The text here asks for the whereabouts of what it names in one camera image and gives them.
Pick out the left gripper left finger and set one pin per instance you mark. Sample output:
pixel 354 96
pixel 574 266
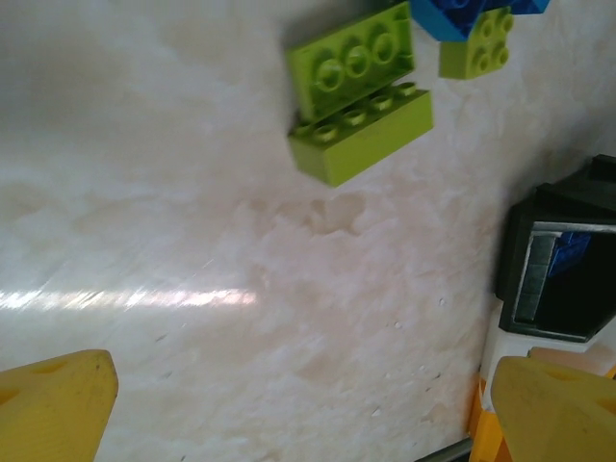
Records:
pixel 48 414

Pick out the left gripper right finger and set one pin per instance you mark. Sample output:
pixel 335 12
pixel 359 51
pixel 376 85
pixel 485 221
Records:
pixel 563 418

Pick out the yellow plastic bin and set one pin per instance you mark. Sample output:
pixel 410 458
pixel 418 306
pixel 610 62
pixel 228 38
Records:
pixel 483 433

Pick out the white plastic bin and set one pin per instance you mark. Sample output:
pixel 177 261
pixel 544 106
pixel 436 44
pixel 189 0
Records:
pixel 500 351

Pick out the black plastic bin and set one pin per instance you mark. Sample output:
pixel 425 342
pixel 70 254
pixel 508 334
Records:
pixel 520 226

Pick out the small green lego brick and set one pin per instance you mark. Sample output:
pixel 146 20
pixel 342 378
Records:
pixel 476 53

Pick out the blue lego brick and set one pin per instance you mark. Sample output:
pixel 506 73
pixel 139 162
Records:
pixel 447 21
pixel 524 6

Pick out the long aluminium mounting rail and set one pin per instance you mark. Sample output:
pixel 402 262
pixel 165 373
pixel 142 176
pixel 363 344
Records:
pixel 457 450

